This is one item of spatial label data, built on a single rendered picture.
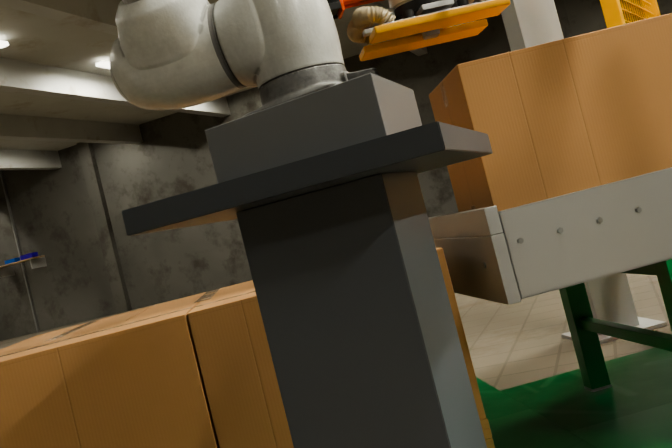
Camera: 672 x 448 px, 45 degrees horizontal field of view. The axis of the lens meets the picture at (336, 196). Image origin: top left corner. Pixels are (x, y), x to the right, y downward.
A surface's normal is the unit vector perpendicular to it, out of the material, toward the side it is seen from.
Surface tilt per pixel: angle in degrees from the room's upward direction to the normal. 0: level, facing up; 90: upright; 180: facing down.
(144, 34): 116
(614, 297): 90
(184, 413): 90
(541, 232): 90
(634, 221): 90
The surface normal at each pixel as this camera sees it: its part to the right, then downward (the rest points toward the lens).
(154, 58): -0.13, 0.45
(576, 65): 0.05, -0.05
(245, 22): -0.29, -0.02
